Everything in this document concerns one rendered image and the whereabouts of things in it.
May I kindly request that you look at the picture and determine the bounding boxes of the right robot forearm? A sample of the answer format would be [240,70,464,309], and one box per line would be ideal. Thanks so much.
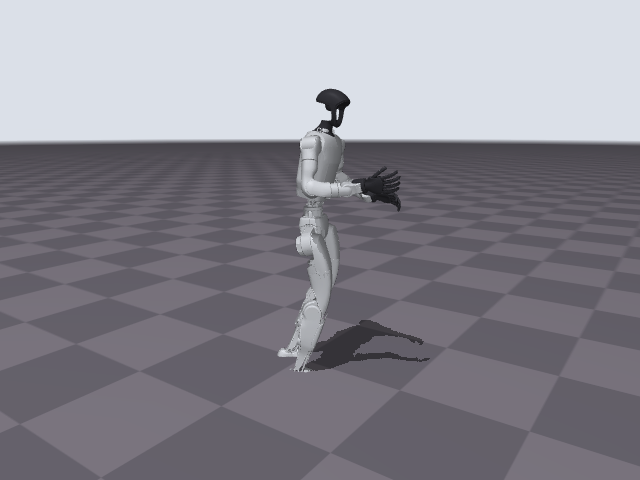
[306,180,362,200]

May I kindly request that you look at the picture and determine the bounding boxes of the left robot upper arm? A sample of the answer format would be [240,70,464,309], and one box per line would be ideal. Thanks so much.
[334,139,348,184]

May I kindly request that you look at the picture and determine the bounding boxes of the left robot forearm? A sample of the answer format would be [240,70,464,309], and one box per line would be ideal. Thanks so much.
[344,175,372,202]

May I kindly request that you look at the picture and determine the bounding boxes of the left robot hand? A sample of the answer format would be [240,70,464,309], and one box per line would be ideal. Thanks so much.
[363,189,401,212]

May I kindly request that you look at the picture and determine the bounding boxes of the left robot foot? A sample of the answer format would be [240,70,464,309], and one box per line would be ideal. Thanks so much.
[277,347,312,357]

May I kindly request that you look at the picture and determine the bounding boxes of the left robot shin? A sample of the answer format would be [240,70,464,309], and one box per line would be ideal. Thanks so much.
[287,298,307,353]

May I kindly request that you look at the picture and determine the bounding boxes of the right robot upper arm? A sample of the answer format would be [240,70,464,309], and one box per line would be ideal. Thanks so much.
[300,135,322,199]

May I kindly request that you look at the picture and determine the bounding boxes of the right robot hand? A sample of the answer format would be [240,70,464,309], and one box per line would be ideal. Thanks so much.
[352,167,400,194]

